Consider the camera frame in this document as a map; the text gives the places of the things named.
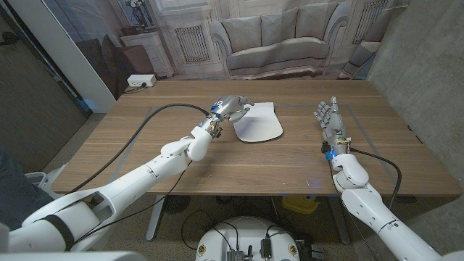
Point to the black round floor object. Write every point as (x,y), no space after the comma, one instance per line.
(176,204)

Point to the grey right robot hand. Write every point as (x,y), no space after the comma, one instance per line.
(334,123)

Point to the white plastic base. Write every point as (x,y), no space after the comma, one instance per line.
(40,179)

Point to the grey table leg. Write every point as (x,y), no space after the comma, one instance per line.
(339,221)

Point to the white square paper plate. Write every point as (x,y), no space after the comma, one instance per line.
(261,132)

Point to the white power strip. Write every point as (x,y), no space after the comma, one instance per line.
(141,80)

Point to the printed living room backdrop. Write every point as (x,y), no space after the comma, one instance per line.
(275,43)

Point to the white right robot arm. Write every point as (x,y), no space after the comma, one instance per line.
(398,232)

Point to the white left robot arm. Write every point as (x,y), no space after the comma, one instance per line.
(127,185)

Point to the white paper towel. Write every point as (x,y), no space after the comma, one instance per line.
(262,110)

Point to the grey box on floor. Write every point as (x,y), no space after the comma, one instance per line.
(318,252)

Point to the person's leg in jeans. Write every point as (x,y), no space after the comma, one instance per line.
(18,195)

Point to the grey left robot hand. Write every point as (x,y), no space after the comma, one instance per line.
(228,107)

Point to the yellow object under table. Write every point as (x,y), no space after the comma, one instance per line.
(301,204)

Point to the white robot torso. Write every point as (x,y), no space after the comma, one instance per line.
(246,235)

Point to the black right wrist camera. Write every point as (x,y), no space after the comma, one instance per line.
(325,148)

